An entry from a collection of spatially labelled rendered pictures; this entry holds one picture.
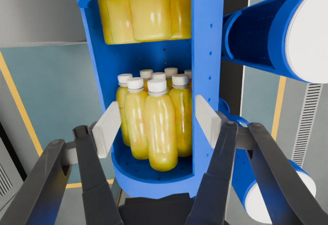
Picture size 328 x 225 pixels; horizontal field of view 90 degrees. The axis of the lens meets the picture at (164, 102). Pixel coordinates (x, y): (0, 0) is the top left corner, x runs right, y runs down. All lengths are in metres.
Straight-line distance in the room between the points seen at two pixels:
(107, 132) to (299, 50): 0.54
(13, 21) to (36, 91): 1.10
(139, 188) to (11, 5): 0.78
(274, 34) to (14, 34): 0.88
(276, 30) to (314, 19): 0.08
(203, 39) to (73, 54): 1.45
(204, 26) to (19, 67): 1.77
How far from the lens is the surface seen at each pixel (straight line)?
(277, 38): 0.59
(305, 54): 0.61
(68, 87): 1.74
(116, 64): 0.49
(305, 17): 0.59
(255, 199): 0.82
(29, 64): 1.86
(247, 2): 1.52
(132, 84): 0.38
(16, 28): 0.87
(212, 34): 0.31
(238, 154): 0.87
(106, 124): 0.16
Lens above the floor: 1.49
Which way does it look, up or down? 70 degrees down
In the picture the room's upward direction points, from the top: 173 degrees clockwise
